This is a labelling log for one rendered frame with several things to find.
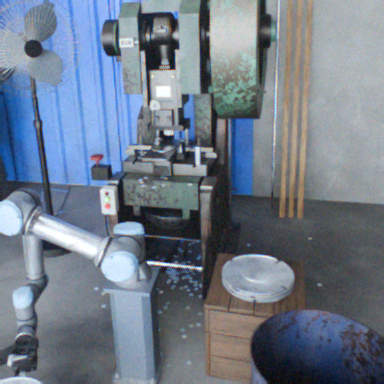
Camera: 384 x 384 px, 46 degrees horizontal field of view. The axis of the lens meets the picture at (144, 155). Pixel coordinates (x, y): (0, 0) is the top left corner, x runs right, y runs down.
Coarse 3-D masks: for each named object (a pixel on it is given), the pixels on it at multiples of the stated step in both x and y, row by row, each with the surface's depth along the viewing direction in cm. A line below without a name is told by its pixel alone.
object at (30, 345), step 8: (24, 336) 167; (24, 344) 167; (32, 344) 164; (24, 352) 160; (32, 352) 158; (16, 360) 157; (24, 360) 157; (32, 360) 159; (16, 368) 158; (24, 368) 159; (32, 368) 159
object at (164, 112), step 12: (156, 72) 223; (168, 72) 221; (156, 84) 225; (168, 84) 223; (156, 96) 227; (168, 96) 225; (156, 108) 228; (168, 108) 227; (180, 108) 229; (156, 120) 227; (168, 120) 225; (180, 120) 230
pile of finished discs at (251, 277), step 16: (240, 256) 200; (256, 256) 200; (224, 272) 189; (240, 272) 189; (256, 272) 187; (272, 272) 187; (288, 272) 187; (240, 288) 178; (256, 288) 177; (272, 288) 177; (288, 288) 177
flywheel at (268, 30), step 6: (264, 18) 204; (270, 18) 204; (264, 24) 203; (270, 24) 203; (276, 24) 205; (264, 30) 203; (270, 30) 203; (276, 30) 208; (264, 36) 204; (270, 36) 205; (276, 36) 212; (264, 42) 206; (270, 42) 207; (264, 48) 210
